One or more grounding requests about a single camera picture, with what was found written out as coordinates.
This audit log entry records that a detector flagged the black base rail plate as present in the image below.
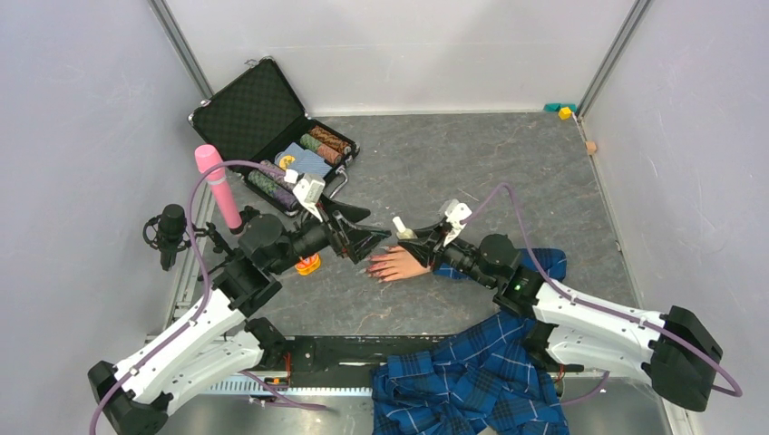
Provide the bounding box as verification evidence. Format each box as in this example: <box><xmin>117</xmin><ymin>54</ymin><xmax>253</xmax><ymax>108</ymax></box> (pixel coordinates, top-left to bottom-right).
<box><xmin>254</xmin><ymin>334</ymin><xmax>446</xmax><ymax>388</ymax></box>

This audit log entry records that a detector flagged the black studio microphone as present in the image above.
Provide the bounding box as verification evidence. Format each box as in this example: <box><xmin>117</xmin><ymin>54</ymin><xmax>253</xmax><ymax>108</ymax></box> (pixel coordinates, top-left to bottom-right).
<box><xmin>142</xmin><ymin>204</ymin><xmax>191</xmax><ymax>272</ymax></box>

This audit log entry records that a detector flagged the yellow cube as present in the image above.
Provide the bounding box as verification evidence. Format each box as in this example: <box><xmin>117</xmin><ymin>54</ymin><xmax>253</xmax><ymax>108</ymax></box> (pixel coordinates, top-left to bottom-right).
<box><xmin>558</xmin><ymin>106</ymin><xmax>573</xmax><ymax>121</ymax></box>

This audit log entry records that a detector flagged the blue plaid shirt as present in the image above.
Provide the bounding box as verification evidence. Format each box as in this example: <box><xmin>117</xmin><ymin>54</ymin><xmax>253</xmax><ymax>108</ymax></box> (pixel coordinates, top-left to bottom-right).
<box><xmin>370</xmin><ymin>246</ymin><xmax>570</xmax><ymax>435</ymax></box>

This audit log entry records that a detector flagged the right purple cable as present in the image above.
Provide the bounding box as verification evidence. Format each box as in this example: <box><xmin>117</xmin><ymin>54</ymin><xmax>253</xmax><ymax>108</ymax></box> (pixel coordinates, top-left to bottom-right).
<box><xmin>465</xmin><ymin>182</ymin><xmax>744</xmax><ymax>408</ymax></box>

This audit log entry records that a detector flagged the orange yellow round toy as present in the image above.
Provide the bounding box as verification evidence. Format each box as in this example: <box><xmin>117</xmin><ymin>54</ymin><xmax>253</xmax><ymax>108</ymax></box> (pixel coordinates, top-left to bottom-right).
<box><xmin>295</xmin><ymin>254</ymin><xmax>322</xmax><ymax>276</ymax></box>

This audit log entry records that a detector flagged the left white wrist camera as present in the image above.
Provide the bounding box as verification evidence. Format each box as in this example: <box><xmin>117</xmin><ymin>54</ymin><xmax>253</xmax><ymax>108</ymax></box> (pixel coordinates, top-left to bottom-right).
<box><xmin>292</xmin><ymin>173</ymin><xmax>326</xmax><ymax>222</ymax></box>

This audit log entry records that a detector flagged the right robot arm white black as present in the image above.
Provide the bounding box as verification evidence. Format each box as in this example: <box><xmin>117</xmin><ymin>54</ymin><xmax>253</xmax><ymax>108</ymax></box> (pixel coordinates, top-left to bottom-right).
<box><xmin>393</xmin><ymin>217</ymin><xmax>723</xmax><ymax>412</ymax></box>

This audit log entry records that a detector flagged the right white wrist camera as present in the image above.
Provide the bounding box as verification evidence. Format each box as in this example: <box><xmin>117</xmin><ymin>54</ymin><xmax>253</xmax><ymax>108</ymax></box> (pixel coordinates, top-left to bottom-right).
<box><xmin>441</xmin><ymin>198</ymin><xmax>472</xmax><ymax>247</ymax></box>

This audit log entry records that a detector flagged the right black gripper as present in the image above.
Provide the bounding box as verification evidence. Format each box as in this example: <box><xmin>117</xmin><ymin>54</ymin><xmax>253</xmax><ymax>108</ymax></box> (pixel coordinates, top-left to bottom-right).
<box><xmin>398</xmin><ymin>221</ymin><xmax>496</xmax><ymax>290</ymax></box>

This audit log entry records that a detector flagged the teal block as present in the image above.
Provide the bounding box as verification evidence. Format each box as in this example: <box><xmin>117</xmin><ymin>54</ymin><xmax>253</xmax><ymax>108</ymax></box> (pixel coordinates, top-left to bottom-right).
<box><xmin>543</xmin><ymin>102</ymin><xmax>578</xmax><ymax>112</ymax></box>

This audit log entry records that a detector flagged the grey nail polish cap brush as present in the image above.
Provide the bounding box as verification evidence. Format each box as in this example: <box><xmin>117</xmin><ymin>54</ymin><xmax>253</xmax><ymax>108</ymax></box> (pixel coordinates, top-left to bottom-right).
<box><xmin>392</xmin><ymin>216</ymin><xmax>408</xmax><ymax>237</ymax></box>

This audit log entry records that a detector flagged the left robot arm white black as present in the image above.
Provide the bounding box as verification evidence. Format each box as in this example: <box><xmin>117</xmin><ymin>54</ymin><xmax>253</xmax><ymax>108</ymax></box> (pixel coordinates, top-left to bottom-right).
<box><xmin>88</xmin><ymin>198</ymin><xmax>392</xmax><ymax>434</ymax></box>

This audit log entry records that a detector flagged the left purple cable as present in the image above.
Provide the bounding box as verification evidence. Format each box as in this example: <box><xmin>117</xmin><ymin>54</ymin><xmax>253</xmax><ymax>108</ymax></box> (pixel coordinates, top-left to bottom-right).
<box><xmin>88</xmin><ymin>159</ymin><xmax>328</xmax><ymax>435</ymax></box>

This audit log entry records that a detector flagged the pink microphone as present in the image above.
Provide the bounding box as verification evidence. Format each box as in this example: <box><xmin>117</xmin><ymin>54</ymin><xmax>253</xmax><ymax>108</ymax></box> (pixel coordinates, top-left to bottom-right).
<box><xmin>194</xmin><ymin>144</ymin><xmax>243</xmax><ymax>234</ymax></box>

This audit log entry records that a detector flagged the purple cable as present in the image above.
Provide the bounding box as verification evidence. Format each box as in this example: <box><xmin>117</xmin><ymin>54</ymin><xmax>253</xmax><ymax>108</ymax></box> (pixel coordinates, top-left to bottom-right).
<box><xmin>88</xmin><ymin>159</ymin><xmax>328</xmax><ymax>435</ymax></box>
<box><xmin>465</xmin><ymin>182</ymin><xmax>744</xmax><ymax>408</ymax></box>

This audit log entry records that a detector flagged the nail polish bottle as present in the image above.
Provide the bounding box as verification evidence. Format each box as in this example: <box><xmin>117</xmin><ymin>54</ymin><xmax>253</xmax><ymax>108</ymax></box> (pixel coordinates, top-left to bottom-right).
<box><xmin>397</xmin><ymin>228</ymin><xmax>417</xmax><ymax>240</ymax></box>

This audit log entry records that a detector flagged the mannequin hand with painted nails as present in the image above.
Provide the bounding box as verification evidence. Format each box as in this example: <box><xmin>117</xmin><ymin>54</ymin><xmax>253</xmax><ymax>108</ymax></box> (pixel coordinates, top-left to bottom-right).
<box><xmin>365</xmin><ymin>246</ymin><xmax>431</xmax><ymax>283</ymax></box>

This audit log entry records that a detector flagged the black tripod stand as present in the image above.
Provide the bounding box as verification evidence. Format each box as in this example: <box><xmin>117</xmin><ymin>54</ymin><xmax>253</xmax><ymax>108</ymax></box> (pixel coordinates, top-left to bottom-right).
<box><xmin>193</xmin><ymin>206</ymin><xmax>261</xmax><ymax>275</ymax></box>

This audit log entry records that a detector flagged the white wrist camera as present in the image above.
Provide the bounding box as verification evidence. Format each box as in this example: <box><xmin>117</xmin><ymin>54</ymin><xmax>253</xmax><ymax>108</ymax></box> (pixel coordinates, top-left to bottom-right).
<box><xmin>441</xmin><ymin>198</ymin><xmax>472</xmax><ymax>247</ymax></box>
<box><xmin>292</xmin><ymin>173</ymin><xmax>326</xmax><ymax>222</ymax></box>

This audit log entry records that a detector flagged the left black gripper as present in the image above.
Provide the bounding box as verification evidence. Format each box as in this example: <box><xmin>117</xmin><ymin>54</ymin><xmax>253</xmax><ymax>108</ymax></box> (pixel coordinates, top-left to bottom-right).
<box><xmin>270</xmin><ymin>192</ymin><xmax>391</xmax><ymax>274</ymax></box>

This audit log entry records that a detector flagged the open black poker chip case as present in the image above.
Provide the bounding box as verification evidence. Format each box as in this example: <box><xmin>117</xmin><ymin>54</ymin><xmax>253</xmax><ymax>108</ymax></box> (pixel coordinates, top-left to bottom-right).
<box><xmin>188</xmin><ymin>57</ymin><xmax>360</xmax><ymax>184</ymax></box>

